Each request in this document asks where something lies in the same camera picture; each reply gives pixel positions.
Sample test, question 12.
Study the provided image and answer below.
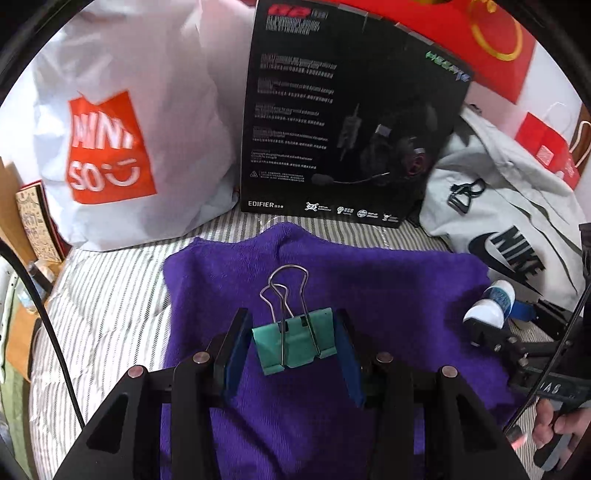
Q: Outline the striped bed cover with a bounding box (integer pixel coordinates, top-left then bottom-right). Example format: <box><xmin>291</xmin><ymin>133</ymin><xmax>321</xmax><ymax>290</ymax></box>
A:
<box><xmin>28</xmin><ymin>209</ymin><xmax>551</xmax><ymax>480</ymax></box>

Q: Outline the small red paper bag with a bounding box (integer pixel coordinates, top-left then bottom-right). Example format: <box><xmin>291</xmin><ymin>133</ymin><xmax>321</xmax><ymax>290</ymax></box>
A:
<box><xmin>515</xmin><ymin>113</ymin><xmax>580</xmax><ymax>189</ymax></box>

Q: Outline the grey Nike bag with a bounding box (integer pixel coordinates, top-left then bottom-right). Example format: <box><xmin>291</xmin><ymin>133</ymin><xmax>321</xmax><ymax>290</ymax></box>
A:
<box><xmin>420</xmin><ymin>107</ymin><xmax>586</xmax><ymax>310</ymax></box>

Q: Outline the person's right hand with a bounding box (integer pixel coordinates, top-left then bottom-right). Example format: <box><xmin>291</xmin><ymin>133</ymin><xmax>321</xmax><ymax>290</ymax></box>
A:
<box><xmin>533</xmin><ymin>399</ymin><xmax>590</xmax><ymax>454</ymax></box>

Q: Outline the white blue cylindrical bottle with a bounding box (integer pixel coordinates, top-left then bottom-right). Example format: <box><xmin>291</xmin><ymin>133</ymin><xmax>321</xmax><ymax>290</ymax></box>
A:
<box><xmin>463</xmin><ymin>280</ymin><xmax>515</xmax><ymax>329</ymax></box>

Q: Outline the black cable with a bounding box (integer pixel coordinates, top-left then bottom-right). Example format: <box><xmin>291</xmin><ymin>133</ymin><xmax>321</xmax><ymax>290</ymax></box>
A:
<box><xmin>0</xmin><ymin>239</ymin><xmax>86</xmax><ymax>430</ymax></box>

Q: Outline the patterned brown book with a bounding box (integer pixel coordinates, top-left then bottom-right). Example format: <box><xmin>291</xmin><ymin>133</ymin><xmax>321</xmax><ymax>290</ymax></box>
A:
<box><xmin>15</xmin><ymin>181</ymin><xmax>70</xmax><ymax>263</ymax></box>

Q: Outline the black Edifier headset box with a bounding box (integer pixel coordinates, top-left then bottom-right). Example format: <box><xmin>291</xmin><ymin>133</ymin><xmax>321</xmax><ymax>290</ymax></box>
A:
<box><xmin>240</xmin><ymin>1</ymin><xmax>473</xmax><ymax>228</ymax></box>

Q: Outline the white Miniso shopping bag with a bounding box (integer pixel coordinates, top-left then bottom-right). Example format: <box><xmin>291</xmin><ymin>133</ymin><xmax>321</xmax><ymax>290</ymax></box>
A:
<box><xmin>32</xmin><ymin>1</ymin><xmax>254</xmax><ymax>251</ymax></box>

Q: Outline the teal binder clip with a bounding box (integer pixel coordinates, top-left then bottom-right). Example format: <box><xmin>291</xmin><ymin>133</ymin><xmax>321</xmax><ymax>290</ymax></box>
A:
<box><xmin>252</xmin><ymin>264</ymin><xmax>337</xmax><ymax>376</ymax></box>

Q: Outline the purple towel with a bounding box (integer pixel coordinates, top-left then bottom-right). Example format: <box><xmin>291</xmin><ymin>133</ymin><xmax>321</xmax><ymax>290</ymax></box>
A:
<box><xmin>163</xmin><ymin>223</ymin><xmax>519</xmax><ymax>479</ymax></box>

